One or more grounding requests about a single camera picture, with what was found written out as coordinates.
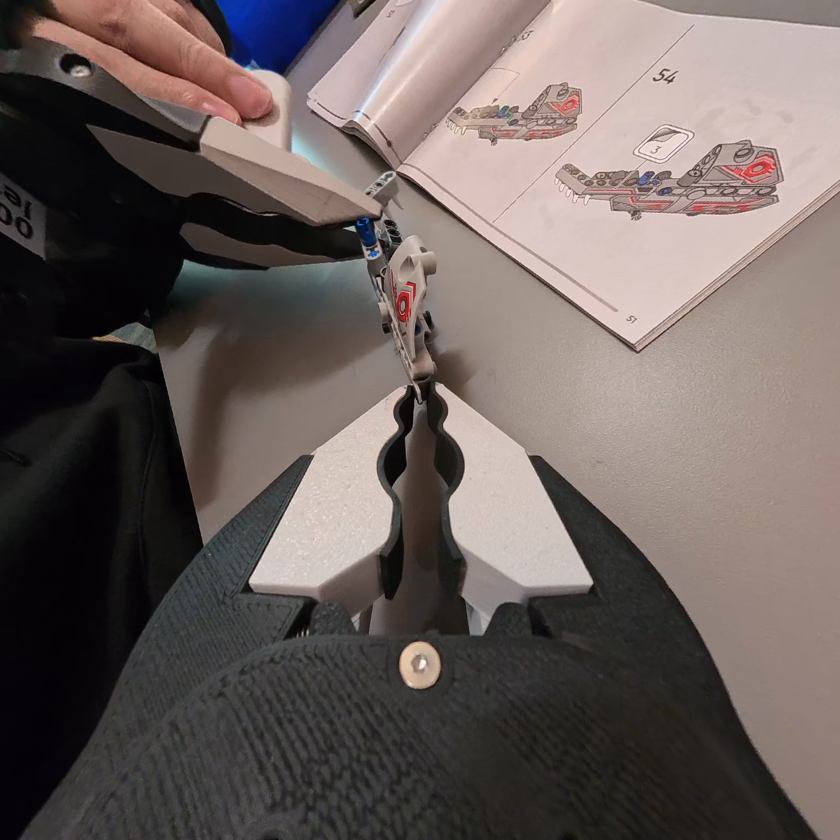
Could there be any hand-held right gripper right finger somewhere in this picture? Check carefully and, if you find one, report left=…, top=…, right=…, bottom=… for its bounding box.
left=419, top=384, right=595, bottom=608

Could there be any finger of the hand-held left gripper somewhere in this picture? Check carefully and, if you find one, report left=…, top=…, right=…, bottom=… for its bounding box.
left=178, top=217, right=370, bottom=270
left=87, top=117, right=386, bottom=228

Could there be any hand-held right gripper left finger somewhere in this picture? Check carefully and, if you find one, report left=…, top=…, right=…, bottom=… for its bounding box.
left=249, top=386, right=422, bottom=601

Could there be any grey toy brick jaw assembly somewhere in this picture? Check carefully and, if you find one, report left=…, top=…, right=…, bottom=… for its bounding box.
left=357, top=171, right=442, bottom=403

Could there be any grey desk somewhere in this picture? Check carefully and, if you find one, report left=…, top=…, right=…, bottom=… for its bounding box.
left=154, top=0, right=840, bottom=840

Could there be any person's left hand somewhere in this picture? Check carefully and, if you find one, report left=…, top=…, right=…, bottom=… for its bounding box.
left=14, top=0, right=274, bottom=123

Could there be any person's black sweatshirt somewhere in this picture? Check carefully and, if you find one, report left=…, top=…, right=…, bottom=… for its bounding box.
left=0, top=328, right=206, bottom=840

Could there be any white instruction booklet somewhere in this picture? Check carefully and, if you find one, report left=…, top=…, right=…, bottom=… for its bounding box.
left=307, top=0, right=840, bottom=352

